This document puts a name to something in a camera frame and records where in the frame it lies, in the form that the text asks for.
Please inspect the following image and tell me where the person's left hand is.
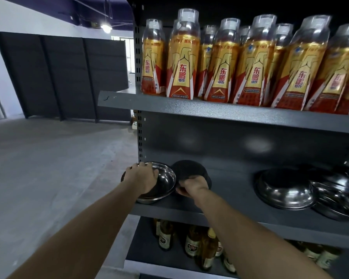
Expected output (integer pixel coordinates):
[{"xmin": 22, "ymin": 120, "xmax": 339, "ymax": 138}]
[{"xmin": 124, "ymin": 162, "xmax": 160, "ymax": 196}]

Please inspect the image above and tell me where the row of orange drink bottles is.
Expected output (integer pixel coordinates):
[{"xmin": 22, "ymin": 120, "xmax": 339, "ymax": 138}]
[{"xmin": 140, "ymin": 8, "xmax": 349, "ymax": 116}]

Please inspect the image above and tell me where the person's left forearm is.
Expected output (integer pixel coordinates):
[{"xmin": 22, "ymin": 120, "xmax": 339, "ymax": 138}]
[{"xmin": 6, "ymin": 183, "xmax": 144, "ymax": 279}]

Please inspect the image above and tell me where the dark grey metal shelf unit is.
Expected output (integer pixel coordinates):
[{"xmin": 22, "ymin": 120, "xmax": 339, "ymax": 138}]
[{"xmin": 98, "ymin": 0, "xmax": 349, "ymax": 279}]

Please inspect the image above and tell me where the person's right forearm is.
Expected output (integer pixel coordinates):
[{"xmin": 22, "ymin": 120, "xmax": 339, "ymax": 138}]
[{"xmin": 190, "ymin": 189, "xmax": 333, "ymax": 279}]

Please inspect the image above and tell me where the person's right hand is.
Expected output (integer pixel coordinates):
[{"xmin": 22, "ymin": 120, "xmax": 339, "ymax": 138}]
[{"xmin": 176, "ymin": 175, "xmax": 209, "ymax": 201}]

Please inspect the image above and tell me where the row of brown glass bottles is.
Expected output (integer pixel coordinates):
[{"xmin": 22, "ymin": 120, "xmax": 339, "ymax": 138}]
[{"xmin": 151, "ymin": 218, "xmax": 342, "ymax": 273}]

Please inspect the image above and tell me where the shiny steel bowl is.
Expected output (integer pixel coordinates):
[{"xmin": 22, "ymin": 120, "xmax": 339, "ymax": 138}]
[
  {"xmin": 254, "ymin": 168, "xmax": 318, "ymax": 210},
  {"xmin": 121, "ymin": 162, "xmax": 177, "ymax": 205},
  {"xmin": 310, "ymin": 180, "xmax": 349, "ymax": 222}
]

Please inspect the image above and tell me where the black bowl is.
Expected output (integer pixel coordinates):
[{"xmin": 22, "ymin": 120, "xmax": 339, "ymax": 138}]
[{"xmin": 171, "ymin": 160, "xmax": 212, "ymax": 190}]

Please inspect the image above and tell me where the dark grey panel partition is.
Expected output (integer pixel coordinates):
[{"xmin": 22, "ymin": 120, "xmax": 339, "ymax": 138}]
[{"xmin": 0, "ymin": 31, "xmax": 131, "ymax": 123}]

